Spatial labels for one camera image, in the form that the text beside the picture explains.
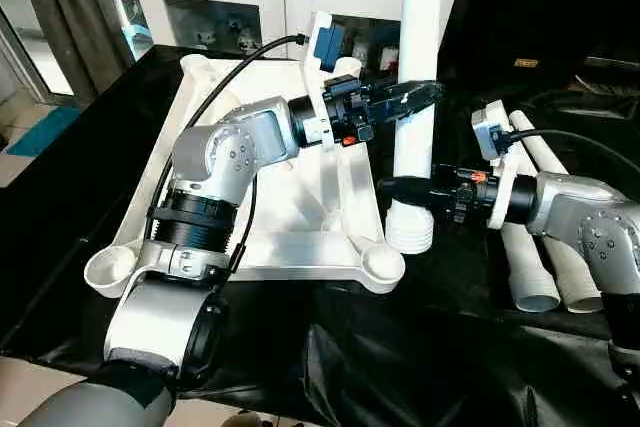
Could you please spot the white plastic table top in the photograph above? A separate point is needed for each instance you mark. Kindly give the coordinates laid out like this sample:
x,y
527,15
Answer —
x,y
310,227

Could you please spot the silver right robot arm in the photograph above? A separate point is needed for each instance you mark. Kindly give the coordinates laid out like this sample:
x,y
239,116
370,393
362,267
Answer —
x,y
575,207

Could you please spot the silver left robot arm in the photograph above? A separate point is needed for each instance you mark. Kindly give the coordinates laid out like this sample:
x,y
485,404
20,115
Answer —
x,y
240,147

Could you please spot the white red mug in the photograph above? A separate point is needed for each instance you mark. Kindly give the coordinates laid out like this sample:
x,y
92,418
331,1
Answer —
x,y
387,57

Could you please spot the black fabric bag yellow label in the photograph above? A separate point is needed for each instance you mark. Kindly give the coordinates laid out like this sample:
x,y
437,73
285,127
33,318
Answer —
x,y
550,12

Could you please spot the black work mat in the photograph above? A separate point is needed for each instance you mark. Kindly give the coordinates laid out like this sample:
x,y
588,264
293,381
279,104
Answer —
x,y
350,357

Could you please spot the light blue packaged box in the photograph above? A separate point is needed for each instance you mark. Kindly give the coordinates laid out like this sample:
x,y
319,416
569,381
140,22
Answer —
x,y
127,7

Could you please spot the grey curtain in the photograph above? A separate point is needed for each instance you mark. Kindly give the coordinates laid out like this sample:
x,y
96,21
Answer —
x,y
70,22

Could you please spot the teal floor mat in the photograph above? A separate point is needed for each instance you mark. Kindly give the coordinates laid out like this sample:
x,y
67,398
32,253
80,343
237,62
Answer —
x,y
45,132

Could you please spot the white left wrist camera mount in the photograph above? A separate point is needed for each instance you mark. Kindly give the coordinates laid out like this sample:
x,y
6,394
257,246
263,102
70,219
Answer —
x,y
320,97

